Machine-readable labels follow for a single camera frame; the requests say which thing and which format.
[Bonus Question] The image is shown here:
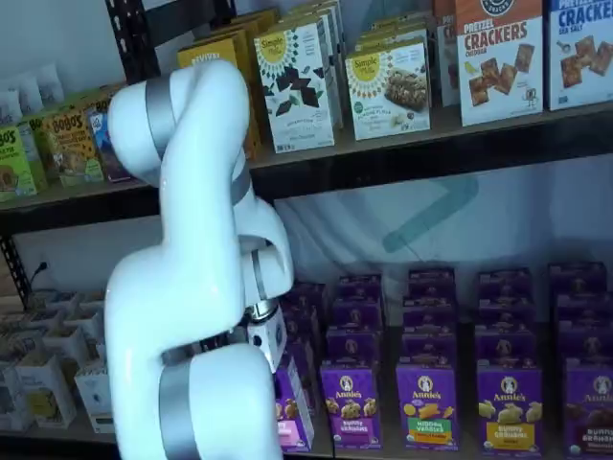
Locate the yellow Bobo's box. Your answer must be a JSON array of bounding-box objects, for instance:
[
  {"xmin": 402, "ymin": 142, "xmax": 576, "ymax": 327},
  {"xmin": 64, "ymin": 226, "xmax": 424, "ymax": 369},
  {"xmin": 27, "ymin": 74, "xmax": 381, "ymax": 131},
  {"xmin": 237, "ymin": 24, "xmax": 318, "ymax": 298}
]
[
  {"xmin": 40, "ymin": 112, "xmax": 105, "ymax": 188},
  {"xmin": 71, "ymin": 85, "xmax": 115, "ymax": 117}
]

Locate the green Bobo's box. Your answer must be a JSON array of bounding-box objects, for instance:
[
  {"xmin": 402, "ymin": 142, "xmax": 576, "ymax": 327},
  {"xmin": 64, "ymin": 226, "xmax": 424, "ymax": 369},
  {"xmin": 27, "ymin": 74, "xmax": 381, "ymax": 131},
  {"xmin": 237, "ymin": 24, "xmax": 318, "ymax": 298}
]
[
  {"xmin": 18, "ymin": 112, "xmax": 49, "ymax": 192},
  {"xmin": 0, "ymin": 125, "xmax": 38, "ymax": 202}
]

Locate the Simple Mills granola bar box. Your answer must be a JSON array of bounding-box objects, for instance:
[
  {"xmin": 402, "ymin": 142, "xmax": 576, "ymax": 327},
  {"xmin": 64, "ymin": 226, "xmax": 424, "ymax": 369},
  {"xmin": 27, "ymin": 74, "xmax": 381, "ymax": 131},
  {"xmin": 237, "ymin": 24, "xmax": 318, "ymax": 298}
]
[
  {"xmin": 353, "ymin": 13, "xmax": 440, "ymax": 130},
  {"xmin": 344, "ymin": 41, "xmax": 431, "ymax": 142}
]

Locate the Simple Mills dark thins box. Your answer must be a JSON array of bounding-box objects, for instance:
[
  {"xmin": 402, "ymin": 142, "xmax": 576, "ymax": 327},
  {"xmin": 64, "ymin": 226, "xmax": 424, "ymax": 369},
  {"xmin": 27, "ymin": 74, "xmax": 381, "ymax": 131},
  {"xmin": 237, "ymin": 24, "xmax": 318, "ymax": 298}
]
[
  {"xmin": 282, "ymin": 0, "xmax": 345, "ymax": 129},
  {"xmin": 253, "ymin": 22, "xmax": 336, "ymax": 154}
]

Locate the blue Z Bar box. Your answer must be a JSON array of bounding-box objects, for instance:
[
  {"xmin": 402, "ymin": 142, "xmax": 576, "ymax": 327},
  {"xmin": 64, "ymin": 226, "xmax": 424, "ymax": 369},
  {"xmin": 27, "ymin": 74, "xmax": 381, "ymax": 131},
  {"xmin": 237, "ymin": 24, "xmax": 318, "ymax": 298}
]
[{"xmin": 88, "ymin": 107, "xmax": 145, "ymax": 184}]

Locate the white small cartons group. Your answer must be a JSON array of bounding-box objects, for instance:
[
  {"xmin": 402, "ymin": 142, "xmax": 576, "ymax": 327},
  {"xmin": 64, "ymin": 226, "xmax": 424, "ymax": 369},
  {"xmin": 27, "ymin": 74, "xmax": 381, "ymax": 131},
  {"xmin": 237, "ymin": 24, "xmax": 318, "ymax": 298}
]
[{"xmin": 0, "ymin": 176, "xmax": 167, "ymax": 449}]

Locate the purple Annie's box pink patch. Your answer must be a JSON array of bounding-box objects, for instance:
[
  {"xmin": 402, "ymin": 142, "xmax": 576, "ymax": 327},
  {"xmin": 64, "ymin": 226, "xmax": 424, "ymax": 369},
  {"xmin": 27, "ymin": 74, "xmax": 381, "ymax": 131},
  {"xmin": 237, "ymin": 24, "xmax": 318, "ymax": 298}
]
[{"xmin": 274, "ymin": 355, "xmax": 316, "ymax": 452}]

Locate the orange pretzel crackers cheddar box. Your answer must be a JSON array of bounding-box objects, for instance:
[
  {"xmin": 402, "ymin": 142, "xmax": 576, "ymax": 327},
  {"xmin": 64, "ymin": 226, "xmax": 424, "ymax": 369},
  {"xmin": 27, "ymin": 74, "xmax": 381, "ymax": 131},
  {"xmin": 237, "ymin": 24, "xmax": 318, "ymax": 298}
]
[
  {"xmin": 454, "ymin": 0, "xmax": 545, "ymax": 127},
  {"xmin": 433, "ymin": 0, "xmax": 462, "ymax": 107}
]

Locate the purple Annie's chocolate chip grahams box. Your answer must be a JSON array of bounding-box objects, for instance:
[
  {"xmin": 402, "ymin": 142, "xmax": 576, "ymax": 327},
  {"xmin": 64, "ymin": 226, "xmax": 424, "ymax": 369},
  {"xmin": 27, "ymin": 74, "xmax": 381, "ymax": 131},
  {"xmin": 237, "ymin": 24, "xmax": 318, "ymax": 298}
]
[{"xmin": 319, "ymin": 366, "xmax": 383, "ymax": 450}]

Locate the black metal shelving rack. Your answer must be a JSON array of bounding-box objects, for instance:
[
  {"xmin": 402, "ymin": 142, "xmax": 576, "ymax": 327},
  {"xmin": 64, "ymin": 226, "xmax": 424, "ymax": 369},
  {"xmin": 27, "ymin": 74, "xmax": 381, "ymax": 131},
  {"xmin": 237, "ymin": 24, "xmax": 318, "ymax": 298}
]
[{"xmin": 104, "ymin": 0, "xmax": 613, "ymax": 460}]

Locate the purple Annie's box yellow patch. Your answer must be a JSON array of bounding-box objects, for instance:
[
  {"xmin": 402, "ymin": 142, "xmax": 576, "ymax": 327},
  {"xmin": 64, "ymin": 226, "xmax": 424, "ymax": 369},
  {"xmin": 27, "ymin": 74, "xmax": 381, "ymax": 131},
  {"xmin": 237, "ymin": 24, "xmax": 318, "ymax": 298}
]
[{"xmin": 477, "ymin": 367, "xmax": 543, "ymax": 456}]

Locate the purple Annie's hidden veggies box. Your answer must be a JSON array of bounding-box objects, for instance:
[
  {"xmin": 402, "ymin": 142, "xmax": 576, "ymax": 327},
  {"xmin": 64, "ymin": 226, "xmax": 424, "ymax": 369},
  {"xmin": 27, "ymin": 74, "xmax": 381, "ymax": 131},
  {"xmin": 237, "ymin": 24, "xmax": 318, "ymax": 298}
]
[{"xmin": 396, "ymin": 367, "xmax": 460, "ymax": 451}]

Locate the white pouch bag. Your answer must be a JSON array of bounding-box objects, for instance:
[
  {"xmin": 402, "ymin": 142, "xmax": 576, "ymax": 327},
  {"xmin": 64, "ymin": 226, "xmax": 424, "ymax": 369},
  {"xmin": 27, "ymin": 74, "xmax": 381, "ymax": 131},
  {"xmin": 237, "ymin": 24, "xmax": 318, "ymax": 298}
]
[
  {"xmin": 0, "ymin": 88, "xmax": 24, "ymax": 127},
  {"xmin": 16, "ymin": 74, "xmax": 45, "ymax": 115},
  {"xmin": 35, "ymin": 61, "xmax": 64, "ymax": 104}
]

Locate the blue sea salt crackers box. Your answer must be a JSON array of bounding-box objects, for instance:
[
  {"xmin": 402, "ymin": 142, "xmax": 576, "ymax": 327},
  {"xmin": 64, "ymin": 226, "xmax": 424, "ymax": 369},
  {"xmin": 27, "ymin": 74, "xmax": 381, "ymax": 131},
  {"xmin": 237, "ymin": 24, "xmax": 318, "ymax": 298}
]
[{"xmin": 547, "ymin": 0, "xmax": 613, "ymax": 111}]

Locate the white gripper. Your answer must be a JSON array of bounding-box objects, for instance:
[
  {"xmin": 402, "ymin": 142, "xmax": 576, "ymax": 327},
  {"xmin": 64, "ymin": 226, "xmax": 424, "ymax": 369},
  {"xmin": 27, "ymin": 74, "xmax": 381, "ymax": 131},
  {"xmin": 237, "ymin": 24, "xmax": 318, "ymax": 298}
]
[{"xmin": 246, "ymin": 306, "xmax": 288, "ymax": 374}]

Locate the white carton box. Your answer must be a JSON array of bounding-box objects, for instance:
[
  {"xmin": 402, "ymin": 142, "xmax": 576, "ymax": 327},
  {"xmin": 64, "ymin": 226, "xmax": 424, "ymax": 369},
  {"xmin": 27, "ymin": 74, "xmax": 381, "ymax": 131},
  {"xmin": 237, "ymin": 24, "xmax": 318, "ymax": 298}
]
[
  {"xmin": 41, "ymin": 325, "xmax": 91, "ymax": 366},
  {"xmin": 23, "ymin": 310, "xmax": 66, "ymax": 334},
  {"xmin": 45, "ymin": 290, "xmax": 80, "ymax": 312},
  {"xmin": 0, "ymin": 366, "xmax": 35, "ymax": 432},
  {"xmin": 79, "ymin": 288, "xmax": 109, "ymax": 315},
  {"xmin": 63, "ymin": 308, "xmax": 105, "ymax": 336},
  {"xmin": 15, "ymin": 354, "xmax": 78, "ymax": 429},
  {"xmin": 74, "ymin": 366, "xmax": 116, "ymax": 435},
  {"xmin": 8, "ymin": 330, "xmax": 47, "ymax": 368}
]

